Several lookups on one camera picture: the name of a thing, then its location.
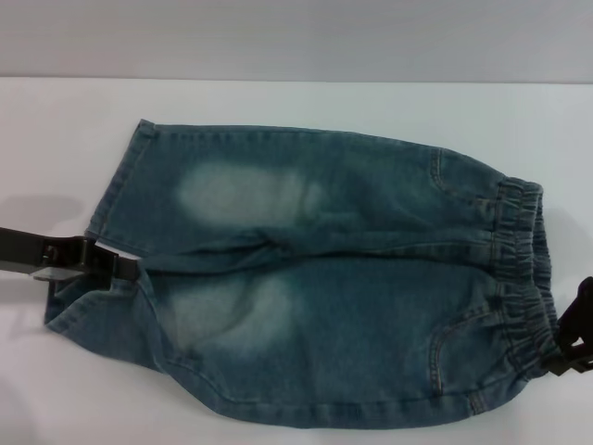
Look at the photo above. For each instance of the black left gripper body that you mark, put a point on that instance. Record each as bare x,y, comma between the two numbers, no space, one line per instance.
28,252

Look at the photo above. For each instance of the blue denim shorts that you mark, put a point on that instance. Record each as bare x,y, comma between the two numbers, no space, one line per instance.
324,324

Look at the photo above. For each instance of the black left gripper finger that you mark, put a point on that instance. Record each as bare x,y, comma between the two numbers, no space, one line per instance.
104,259
105,283

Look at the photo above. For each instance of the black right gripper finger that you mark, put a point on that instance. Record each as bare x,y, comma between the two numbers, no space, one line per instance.
581,306
574,371

